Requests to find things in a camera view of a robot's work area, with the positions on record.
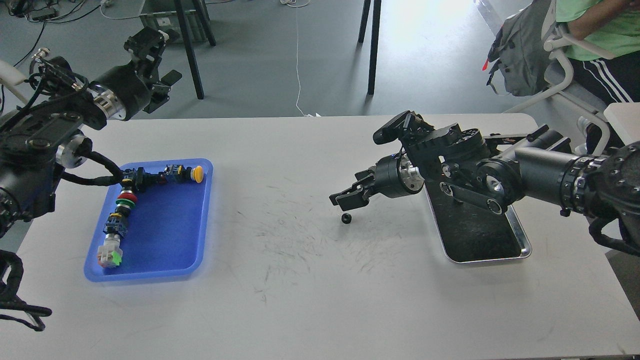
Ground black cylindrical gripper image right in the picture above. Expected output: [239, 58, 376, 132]
[329, 153, 425, 211]

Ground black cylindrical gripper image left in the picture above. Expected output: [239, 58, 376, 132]
[90, 27, 183, 121]

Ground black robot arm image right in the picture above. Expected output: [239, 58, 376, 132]
[329, 111, 639, 256]

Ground silver metal tray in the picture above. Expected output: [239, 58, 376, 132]
[424, 182, 532, 264]

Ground blue plastic tray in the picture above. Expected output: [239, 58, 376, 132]
[83, 158, 214, 282]

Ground grey plastic crate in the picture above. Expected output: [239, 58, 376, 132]
[138, 0, 210, 42]

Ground black table leg left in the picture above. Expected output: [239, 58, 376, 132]
[173, 0, 217, 100]

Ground black table leg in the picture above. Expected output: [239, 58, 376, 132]
[173, 0, 217, 100]
[358, 0, 382, 96]

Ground red and green push buttons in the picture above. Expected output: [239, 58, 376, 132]
[115, 189, 138, 210]

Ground black table leg right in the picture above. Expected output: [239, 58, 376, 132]
[358, 0, 382, 96]

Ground grey backpack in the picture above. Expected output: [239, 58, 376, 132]
[483, 0, 552, 97]

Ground white office chair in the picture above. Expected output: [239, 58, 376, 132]
[506, 20, 615, 156]

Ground seated person green shirt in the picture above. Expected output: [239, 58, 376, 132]
[555, 0, 640, 151]

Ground white floor cable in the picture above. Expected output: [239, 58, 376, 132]
[280, 0, 322, 118]

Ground yellow push button switch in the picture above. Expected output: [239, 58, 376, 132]
[158, 164, 205, 183]

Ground black connector switch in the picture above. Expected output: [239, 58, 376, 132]
[119, 167, 161, 193]

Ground blue black small switch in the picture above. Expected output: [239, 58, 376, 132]
[103, 212, 129, 239]

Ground white green square switch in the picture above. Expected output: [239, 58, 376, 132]
[96, 234, 123, 269]

